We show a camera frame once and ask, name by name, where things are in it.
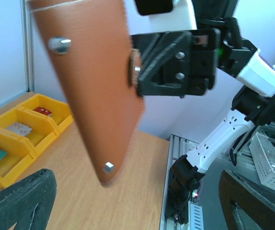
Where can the left yellow bin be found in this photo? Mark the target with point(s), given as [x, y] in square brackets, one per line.
[15, 157]

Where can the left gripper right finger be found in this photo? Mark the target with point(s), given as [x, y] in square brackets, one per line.
[238, 192]

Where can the middle yellow bin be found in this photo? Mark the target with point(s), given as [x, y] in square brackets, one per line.
[37, 131]

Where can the left aluminium frame post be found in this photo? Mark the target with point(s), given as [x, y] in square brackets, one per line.
[28, 45]

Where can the white perforated basket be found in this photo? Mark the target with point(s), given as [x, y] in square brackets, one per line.
[262, 149]

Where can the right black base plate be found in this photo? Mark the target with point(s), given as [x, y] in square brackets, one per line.
[177, 206]

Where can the yellow bin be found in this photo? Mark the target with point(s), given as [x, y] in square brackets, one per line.
[15, 157]
[57, 112]
[37, 131]

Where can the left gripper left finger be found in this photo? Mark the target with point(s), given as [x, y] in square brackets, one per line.
[28, 203]

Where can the right yellow bin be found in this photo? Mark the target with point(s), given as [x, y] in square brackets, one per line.
[57, 112]

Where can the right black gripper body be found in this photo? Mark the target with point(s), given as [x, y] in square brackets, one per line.
[203, 60]

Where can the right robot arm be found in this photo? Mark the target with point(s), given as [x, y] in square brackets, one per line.
[253, 105]

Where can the brown leather card holder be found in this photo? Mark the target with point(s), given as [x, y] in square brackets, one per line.
[89, 45]

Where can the white card stack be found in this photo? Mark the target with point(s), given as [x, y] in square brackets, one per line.
[20, 129]

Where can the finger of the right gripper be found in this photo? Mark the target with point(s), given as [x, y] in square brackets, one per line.
[165, 63]

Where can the red card stack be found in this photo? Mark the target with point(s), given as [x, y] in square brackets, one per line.
[43, 111]

